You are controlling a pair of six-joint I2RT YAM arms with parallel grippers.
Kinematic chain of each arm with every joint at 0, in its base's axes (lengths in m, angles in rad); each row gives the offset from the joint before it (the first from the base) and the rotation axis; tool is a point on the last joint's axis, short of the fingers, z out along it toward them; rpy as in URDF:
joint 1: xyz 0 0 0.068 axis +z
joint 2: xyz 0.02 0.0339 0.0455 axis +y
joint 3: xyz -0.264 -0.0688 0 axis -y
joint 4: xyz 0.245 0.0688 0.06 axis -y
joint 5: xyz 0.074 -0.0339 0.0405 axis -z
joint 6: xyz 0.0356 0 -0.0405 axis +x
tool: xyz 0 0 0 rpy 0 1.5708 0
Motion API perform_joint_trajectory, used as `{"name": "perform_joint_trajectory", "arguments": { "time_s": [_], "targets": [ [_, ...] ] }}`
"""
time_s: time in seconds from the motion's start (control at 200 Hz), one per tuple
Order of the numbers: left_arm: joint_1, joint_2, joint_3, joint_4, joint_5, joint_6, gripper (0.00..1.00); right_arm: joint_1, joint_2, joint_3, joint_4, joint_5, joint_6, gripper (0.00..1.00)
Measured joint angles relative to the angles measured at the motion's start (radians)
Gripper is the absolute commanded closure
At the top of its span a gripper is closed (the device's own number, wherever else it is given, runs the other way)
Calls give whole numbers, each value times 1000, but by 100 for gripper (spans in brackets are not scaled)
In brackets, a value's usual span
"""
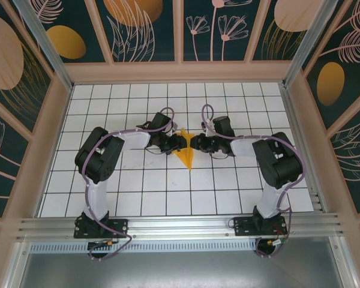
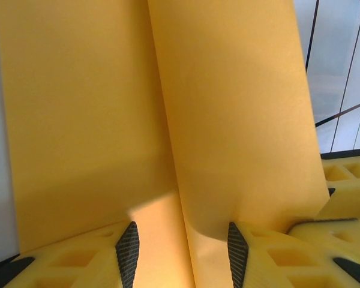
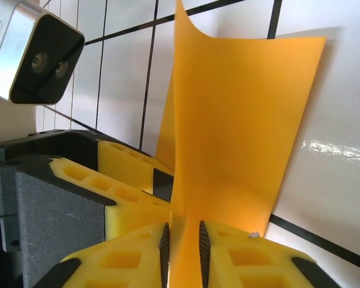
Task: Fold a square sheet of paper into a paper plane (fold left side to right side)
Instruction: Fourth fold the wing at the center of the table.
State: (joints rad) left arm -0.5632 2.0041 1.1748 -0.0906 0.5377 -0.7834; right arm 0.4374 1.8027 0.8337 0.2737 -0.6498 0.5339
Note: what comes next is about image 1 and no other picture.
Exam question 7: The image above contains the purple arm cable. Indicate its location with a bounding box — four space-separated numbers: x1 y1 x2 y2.
201 103 307 259
81 106 176 262

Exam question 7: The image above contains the yellow paper sheet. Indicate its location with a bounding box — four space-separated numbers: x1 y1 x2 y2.
174 127 196 172

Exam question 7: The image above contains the aluminium corner post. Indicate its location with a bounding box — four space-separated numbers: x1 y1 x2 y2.
13 0 75 92
283 0 349 88

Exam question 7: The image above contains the aluminium mounting rail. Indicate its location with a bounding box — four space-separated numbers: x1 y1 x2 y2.
16 212 346 241

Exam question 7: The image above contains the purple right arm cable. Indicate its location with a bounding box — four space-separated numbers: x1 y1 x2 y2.
201 103 307 259

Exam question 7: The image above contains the small controller circuit board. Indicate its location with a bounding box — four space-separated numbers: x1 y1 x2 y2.
265 236 289 248
87 239 114 250

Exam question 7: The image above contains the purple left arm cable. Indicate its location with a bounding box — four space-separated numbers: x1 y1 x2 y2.
81 106 176 262

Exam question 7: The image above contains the slotted cable duct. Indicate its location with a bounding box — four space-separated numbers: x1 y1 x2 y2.
29 241 259 253

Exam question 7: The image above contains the grey metal sheet panel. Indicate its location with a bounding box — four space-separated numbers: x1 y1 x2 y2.
17 251 346 288

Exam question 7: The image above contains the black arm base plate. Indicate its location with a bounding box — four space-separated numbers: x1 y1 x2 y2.
73 218 130 239
233 215 287 237

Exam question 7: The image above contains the aluminium side rail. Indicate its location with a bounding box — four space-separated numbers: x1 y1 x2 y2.
280 83 324 213

